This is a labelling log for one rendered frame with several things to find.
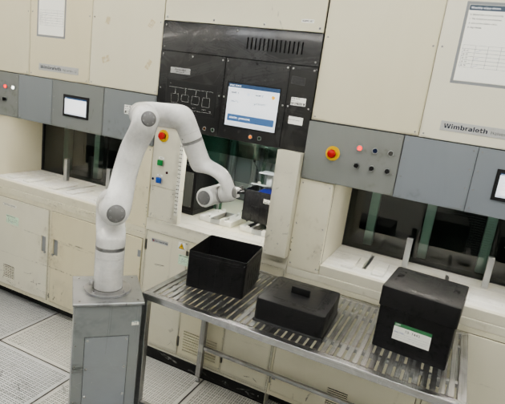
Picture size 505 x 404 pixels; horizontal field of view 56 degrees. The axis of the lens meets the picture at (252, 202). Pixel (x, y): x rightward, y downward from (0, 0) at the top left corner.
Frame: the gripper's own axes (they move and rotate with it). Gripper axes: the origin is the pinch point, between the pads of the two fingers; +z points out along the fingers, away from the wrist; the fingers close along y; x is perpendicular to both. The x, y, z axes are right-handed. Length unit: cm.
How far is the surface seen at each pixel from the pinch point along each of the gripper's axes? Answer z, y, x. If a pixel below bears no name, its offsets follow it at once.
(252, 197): 34.0, -5.6, -11.1
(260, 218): 34.0, 1.0, -21.8
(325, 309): -31, 60, -33
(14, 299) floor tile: 16, -168, -119
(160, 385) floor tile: -5, -28, -119
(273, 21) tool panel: 14, 1, 80
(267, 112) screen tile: 13.9, 4.7, 37.5
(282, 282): -18, 36, -33
